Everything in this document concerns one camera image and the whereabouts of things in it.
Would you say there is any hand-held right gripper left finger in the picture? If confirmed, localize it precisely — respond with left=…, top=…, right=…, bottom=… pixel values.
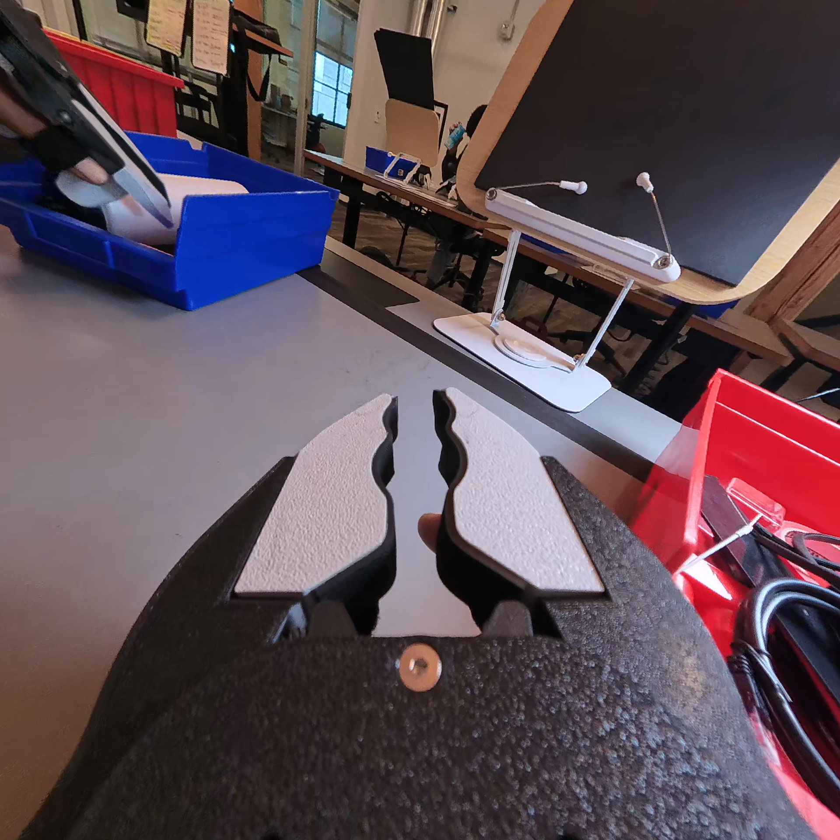
left=233, top=392, right=399, bottom=598

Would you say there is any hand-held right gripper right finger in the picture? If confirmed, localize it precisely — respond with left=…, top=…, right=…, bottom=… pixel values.
left=433, top=387, right=606, bottom=626

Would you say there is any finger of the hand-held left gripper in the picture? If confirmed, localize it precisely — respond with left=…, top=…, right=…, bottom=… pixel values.
left=69, top=82, right=177, bottom=229
left=54, top=169, right=129, bottom=208

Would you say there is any thin black cable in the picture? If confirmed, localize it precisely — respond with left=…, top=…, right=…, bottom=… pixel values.
left=755, top=525, right=840, bottom=588

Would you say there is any person's left hand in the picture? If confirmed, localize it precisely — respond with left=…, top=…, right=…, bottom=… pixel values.
left=0, top=84, right=111, bottom=186

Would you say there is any large red storage bin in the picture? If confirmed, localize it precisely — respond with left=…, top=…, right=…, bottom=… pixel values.
left=42, top=29, right=186, bottom=140

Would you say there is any white board stand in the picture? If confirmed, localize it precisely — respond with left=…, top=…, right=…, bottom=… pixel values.
left=433, top=172, right=683, bottom=414

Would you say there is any paper flip chart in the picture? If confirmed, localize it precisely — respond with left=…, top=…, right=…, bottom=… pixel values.
left=192, top=0, right=231, bottom=76
left=144, top=0, right=190, bottom=59

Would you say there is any thin white stick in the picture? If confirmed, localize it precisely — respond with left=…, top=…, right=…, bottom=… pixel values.
left=679, top=515, right=765, bottom=573

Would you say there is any window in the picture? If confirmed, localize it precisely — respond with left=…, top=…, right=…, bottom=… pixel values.
left=314, top=51, right=355, bottom=129

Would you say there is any long wooden table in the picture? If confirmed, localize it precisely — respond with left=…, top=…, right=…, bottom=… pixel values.
left=304, top=150, right=795, bottom=395

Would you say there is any beige board on stand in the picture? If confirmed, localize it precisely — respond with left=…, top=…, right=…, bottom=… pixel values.
left=382, top=98, right=442, bottom=186

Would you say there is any black panel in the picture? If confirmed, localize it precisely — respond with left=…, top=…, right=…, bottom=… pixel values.
left=374, top=28, right=438, bottom=111

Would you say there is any coiled black cable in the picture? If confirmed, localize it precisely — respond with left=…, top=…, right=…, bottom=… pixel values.
left=730, top=581, right=840, bottom=811

